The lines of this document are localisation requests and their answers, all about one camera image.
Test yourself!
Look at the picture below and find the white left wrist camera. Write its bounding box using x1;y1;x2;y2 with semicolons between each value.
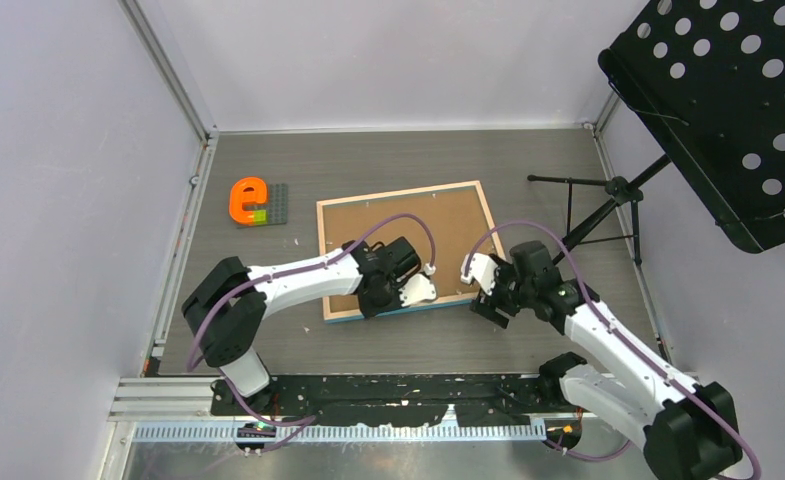
399;264;438;308

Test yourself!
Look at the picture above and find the grey building block plate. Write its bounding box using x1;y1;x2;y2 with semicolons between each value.
242;183;290;227

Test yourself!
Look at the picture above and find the brown backing board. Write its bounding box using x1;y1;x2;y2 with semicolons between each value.
316;180;495;323

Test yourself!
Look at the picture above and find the light wooden picture frame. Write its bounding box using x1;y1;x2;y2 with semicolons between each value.
311;180;503;323

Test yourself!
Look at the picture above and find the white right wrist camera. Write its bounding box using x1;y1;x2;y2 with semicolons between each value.
460;253;499;296

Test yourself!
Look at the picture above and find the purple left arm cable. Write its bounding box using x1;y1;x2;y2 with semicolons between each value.
185;212;438;455

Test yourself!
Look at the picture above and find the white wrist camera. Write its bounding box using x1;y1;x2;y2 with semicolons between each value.
460;253;499;296
399;264;438;308

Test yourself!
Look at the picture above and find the orange horseshoe toy block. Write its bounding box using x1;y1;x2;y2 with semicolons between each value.
228;177;269;226

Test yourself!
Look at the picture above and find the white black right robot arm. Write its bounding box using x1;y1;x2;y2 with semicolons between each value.
461;241;745;479

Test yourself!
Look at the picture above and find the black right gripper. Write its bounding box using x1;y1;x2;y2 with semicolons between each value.
470;255;536;329

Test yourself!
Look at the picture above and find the black music stand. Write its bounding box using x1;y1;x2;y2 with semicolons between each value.
563;1;785;254

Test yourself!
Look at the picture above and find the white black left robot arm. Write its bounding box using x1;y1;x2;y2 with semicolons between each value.
181;237;437;414

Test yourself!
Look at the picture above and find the aluminium front rail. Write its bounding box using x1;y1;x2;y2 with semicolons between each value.
110;376;575;443

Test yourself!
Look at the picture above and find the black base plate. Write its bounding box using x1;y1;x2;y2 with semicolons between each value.
209;374;605;429

